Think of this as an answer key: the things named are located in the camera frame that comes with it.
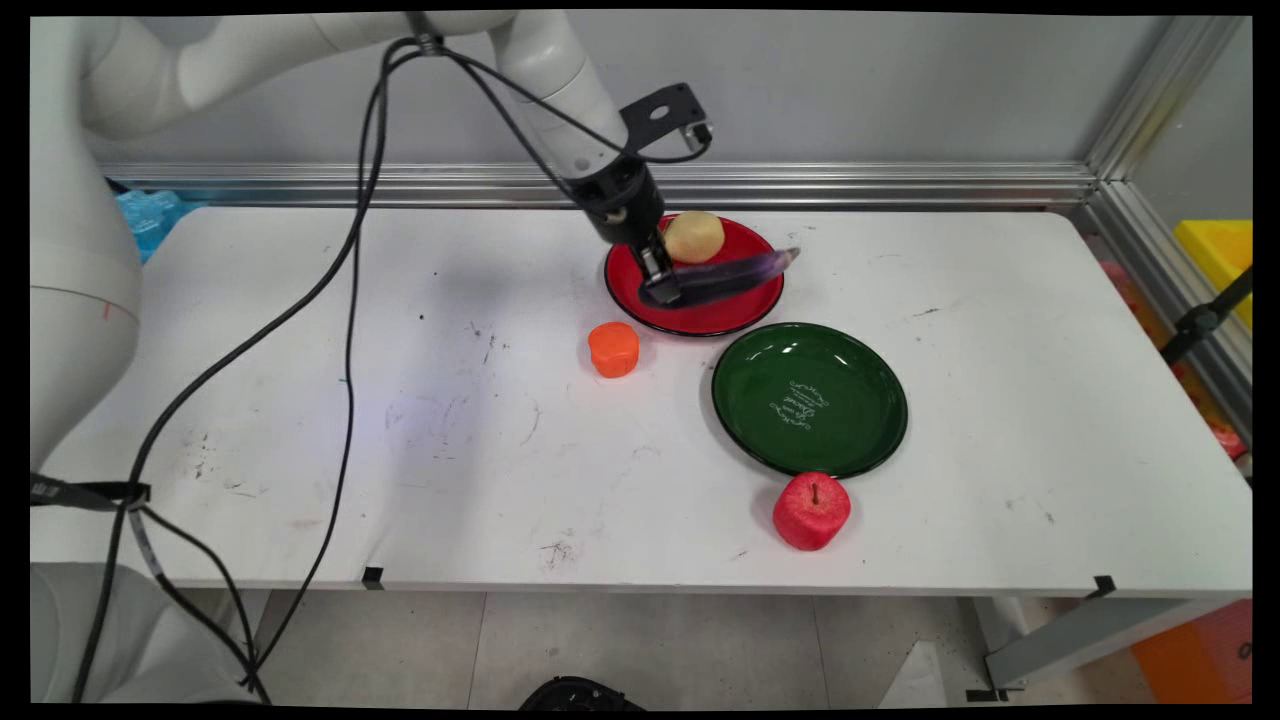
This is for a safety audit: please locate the blue bubble wrap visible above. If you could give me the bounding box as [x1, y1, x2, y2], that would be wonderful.
[113, 187, 208, 265]

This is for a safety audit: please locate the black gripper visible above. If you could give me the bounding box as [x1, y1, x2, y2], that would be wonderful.
[577, 160, 685, 308]

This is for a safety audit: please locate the horizontal aluminium frame rail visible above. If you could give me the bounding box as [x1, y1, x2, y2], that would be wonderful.
[95, 161, 1101, 212]

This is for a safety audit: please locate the red plate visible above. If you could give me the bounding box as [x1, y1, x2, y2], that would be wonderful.
[603, 213, 786, 338]

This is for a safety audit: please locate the upright aluminium frame post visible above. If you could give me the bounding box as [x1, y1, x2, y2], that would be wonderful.
[1084, 15, 1251, 183]

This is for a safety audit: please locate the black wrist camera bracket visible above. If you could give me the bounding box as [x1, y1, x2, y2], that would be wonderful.
[617, 83, 715, 163]

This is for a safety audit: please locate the long black cable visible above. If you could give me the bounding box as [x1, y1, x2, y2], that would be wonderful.
[240, 40, 426, 706]
[68, 40, 426, 703]

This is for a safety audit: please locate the yellow plastic bin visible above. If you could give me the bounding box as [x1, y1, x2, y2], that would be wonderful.
[1172, 219, 1253, 333]

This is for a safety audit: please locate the yellow toy potato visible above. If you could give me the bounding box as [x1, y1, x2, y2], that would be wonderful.
[662, 210, 726, 265]

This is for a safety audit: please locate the grey table leg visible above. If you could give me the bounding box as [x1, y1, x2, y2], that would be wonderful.
[964, 596, 1229, 703]
[225, 589, 273, 681]

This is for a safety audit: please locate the side aluminium frame rail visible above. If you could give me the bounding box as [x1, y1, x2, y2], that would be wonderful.
[1070, 180, 1253, 446]

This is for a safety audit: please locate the short black camera cable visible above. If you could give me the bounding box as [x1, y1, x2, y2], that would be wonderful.
[425, 35, 713, 201]

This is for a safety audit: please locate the green plate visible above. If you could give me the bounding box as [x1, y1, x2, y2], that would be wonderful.
[711, 321, 910, 481]

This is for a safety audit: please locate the purple toy eggplant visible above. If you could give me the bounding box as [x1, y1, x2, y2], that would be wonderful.
[640, 247, 802, 309]

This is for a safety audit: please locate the black cable strap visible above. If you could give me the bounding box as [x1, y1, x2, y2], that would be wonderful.
[30, 478, 153, 513]

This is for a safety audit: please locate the orange box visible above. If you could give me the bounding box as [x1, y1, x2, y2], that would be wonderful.
[1129, 599, 1253, 705]

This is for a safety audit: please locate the red toy apple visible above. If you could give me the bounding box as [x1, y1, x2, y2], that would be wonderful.
[772, 472, 853, 552]

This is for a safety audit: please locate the black round floor object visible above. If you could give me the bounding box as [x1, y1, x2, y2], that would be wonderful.
[518, 676, 648, 712]

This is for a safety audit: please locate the orange toy fruit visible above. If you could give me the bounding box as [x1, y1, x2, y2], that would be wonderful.
[588, 321, 642, 379]

